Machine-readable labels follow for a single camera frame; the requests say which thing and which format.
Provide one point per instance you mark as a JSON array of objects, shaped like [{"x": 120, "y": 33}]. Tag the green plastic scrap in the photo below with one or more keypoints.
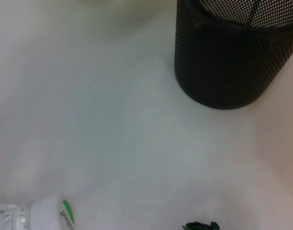
[{"x": 199, "y": 226}]

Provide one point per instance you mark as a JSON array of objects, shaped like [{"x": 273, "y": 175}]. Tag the clear green-label water bottle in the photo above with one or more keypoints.
[{"x": 46, "y": 213}]

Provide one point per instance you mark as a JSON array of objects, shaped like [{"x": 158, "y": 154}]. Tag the black mesh pen holder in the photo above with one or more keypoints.
[{"x": 223, "y": 72}]

